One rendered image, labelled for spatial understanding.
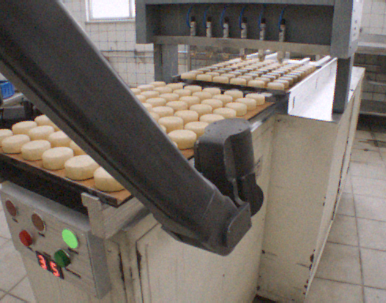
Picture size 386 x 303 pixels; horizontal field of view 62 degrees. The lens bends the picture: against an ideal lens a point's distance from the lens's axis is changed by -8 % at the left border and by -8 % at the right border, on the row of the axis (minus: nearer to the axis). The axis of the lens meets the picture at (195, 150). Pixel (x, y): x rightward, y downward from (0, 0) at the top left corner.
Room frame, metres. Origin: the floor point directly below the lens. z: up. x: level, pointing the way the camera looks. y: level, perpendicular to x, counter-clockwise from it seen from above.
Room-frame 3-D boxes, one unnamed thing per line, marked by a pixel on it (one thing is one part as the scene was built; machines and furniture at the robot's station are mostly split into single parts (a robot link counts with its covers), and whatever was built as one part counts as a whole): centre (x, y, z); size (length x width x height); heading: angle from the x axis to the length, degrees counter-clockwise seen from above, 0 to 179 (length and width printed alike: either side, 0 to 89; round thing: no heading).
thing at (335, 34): (1.22, -0.18, 1.01); 0.72 x 0.33 x 0.34; 60
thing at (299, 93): (1.53, -0.59, 0.88); 1.28 x 0.01 x 0.07; 150
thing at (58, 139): (0.57, 0.24, 0.91); 0.05 x 0.05 x 0.02
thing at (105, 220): (1.24, -0.36, 0.87); 2.01 x 0.03 x 0.07; 150
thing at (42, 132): (0.60, 0.30, 0.91); 0.05 x 0.05 x 0.02
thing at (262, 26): (1.07, -0.20, 1.07); 0.06 x 0.03 x 0.18; 150
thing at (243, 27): (1.10, -0.15, 1.07); 0.06 x 0.03 x 0.18; 150
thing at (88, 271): (0.46, 0.25, 0.77); 0.24 x 0.04 x 0.14; 60
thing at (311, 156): (1.63, -0.41, 0.42); 1.28 x 0.72 x 0.84; 150
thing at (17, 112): (0.74, 0.41, 0.90); 0.07 x 0.07 x 0.10; 14
